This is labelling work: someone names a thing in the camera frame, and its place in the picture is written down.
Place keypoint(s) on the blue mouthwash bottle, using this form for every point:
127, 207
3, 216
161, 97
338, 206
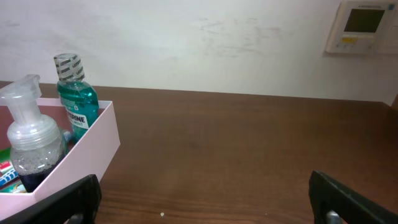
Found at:
76, 95

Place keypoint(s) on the white wall control panel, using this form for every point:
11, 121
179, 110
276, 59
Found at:
363, 28

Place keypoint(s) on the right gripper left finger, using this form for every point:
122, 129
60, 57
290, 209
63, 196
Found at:
76, 203

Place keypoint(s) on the blue disposable razor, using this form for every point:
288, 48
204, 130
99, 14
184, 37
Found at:
68, 136

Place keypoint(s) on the teal toothpaste tube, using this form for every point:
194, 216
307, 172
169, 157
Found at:
14, 188

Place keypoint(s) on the green Dettol soap box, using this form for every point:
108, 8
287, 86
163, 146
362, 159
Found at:
5, 160

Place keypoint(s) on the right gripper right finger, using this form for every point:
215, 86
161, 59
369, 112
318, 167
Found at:
333, 202

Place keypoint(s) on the white open cardboard box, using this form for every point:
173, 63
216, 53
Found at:
90, 155

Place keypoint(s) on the clear pump sanitizer bottle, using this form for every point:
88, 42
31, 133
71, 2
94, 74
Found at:
37, 143

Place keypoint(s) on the blue white toothbrush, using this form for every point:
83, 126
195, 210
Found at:
8, 177

